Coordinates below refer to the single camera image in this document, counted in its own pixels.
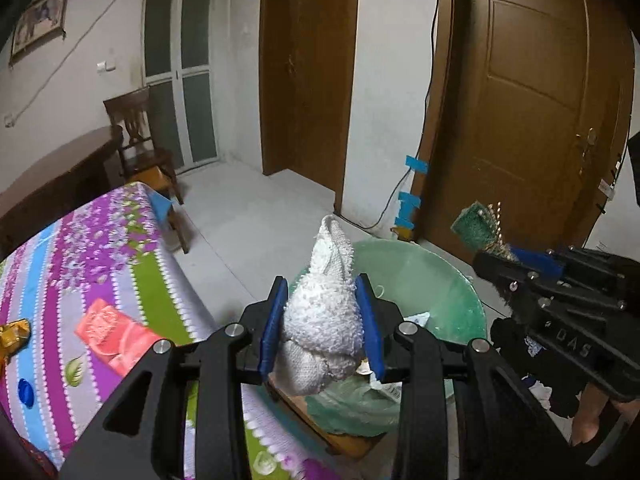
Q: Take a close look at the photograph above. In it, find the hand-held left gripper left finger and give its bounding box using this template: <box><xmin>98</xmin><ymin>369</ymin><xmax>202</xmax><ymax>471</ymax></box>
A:
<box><xmin>59</xmin><ymin>276</ymin><xmax>290</xmax><ymax>480</ymax></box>

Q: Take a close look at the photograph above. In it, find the pink tissue packet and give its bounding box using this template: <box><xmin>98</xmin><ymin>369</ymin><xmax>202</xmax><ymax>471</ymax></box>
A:
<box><xmin>74</xmin><ymin>299</ymin><xmax>166</xmax><ymax>378</ymax></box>

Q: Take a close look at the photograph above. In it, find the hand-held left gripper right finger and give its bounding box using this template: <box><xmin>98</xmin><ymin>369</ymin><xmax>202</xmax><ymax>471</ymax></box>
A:
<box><xmin>354</xmin><ymin>274</ymin><xmax>572</xmax><ymax>480</ymax></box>

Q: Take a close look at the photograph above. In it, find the frosted glass double door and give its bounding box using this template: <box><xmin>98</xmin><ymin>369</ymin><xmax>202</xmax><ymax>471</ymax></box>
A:
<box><xmin>142</xmin><ymin>0</ymin><xmax>221</xmax><ymax>171</ymax></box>

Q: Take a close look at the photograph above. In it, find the dark wooden chair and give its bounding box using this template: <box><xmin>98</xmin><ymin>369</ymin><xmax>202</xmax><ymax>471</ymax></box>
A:
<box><xmin>103</xmin><ymin>86</ymin><xmax>185</xmax><ymax>206</ymax></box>

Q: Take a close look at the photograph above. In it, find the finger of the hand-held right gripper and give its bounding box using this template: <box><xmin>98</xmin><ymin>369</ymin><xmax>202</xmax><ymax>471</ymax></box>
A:
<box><xmin>472</xmin><ymin>251</ymin><xmax>556</xmax><ymax>311</ymax></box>
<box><xmin>510</xmin><ymin>245</ymin><xmax>640</xmax><ymax>307</ymax></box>

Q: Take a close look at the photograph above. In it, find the person's right forearm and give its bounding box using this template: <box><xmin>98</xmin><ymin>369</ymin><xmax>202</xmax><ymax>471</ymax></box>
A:
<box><xmin>570</xmin><ymin>385</ymin><xmax>622</xmax><ymax>448</ymax></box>

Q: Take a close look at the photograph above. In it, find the brown panelled wooden door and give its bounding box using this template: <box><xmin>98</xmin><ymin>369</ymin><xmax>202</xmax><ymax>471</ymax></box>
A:
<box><xmin>415</xmin><ymin>0</ymin><xmax>636</xmax><ymax>267</ymax></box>

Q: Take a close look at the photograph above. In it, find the thin white wall cable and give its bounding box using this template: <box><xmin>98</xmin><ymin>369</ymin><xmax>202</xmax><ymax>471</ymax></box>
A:
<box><xmin>0</xmin><ymin>0</ymin><xmax>151</xmax><ymax>127</ymax></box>

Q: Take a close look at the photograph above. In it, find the green scouring pad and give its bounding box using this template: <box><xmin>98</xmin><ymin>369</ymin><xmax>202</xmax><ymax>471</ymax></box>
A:
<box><xmin>450</xmin><ymin>201</ymin><xmax>512</xmax><ymax>262</ymax></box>

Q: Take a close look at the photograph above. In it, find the dark wooden dining table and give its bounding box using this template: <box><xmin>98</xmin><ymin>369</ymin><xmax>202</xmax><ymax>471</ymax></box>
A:
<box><xmin>0</xmin><ymin>125</ymin><xmax>124</xmax><ymax>256</ymax></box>

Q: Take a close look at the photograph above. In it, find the brass door handle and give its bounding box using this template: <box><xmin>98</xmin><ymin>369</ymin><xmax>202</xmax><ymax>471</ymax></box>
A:
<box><xmin>575</xmin><ymin>129</ymin><xmax>599</xmax><ymax>176</ymax></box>

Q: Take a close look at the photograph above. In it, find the white knitted cloth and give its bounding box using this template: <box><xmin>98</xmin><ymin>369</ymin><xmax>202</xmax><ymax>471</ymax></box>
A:
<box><xmin>277</xmin><ymin>215</ymin><xmax>366</xmax><ymax>396</ymax></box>

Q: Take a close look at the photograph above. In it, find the bin with green liner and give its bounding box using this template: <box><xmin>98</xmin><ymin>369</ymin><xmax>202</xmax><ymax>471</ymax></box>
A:
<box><xmin>287</xmin><ymin>239</ymin><xmax>488</xmax><ymax>438</ymax></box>

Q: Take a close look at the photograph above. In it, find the yellow candy wrapper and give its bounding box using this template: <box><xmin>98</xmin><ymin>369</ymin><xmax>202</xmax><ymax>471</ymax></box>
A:
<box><xmin>0</xmin><ymin>321</ymin><xmax>32</xmax><ymax>361</ymax></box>

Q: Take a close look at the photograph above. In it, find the framed wall picture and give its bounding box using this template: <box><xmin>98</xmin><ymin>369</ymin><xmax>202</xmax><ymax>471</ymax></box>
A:
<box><xmin>9</xmin><ymin>0</ymin><xmax>72</xmax><ymax>66</ymax></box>

